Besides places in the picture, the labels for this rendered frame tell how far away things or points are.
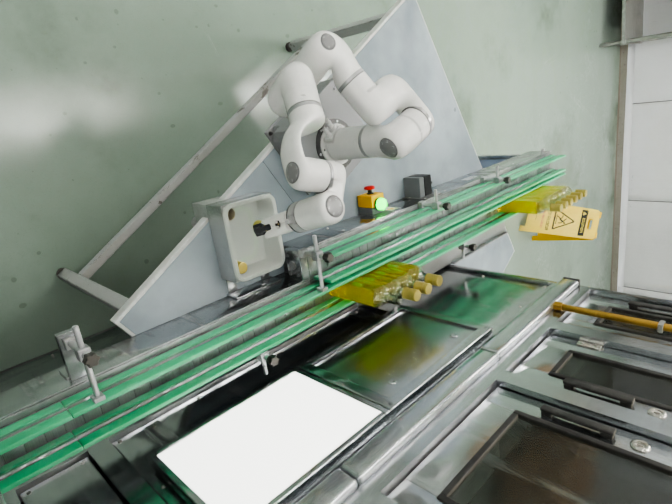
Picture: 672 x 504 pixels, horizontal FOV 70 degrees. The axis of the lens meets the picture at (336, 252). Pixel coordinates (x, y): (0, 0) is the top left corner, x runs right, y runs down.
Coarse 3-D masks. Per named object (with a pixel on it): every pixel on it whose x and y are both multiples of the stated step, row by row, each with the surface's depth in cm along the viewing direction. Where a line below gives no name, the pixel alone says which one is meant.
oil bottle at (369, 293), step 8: (352, 280) 148; (360, 280) 147; (336, 288) 149; (344, 288) 147; (352, 288) 144; (360, 288) 142; (368, 288) 140; (376, 288) 139; (384, 288) 139; (336, 296) 151; (344, 296) 148; (352, 296) 145; (360, 296) 142; (368, 296) 140; (376, 296) 138; (368, 304) 141; (376, 304) 139
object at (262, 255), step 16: (224, 208) 128; (240, 208) 139; (256, 208) 142; (272, 208) 138; (224, 224) 128; (240, 224) 139; (240, 240) 140; (256, 240) 144; (272, 240) 143; (240, 256) 141; (256, 256) 145; (272, 256) 145; (256, 272) 137
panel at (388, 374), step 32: (384, 320) 153; (416, 320) 151; (448, 320) 146; (320, 352) 138; (352, 352) 137; (384, 352) 135; (416, 352) 132; (448, 352) 129; (352, 384) 120; (384, 384) 120; (416, 384) 117; (384, 416) 107; (160, 448) 106; (352, 448) 101
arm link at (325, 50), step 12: (312, 36) 118; (324, 36) 117; (336, 36) 120; (312, 48) 117; (324, 48) 117; (336, 48) 119; (348, 48) 122; (300, 60) 121; (312, 60) 118; (324, 60) 118; (336, 60) 120; (348, 60) 122; (312, 72) 121; (324, 72) 122; (336, 72) 122; (348, 72) 122; (360, 72) 123; (336, 84) 125
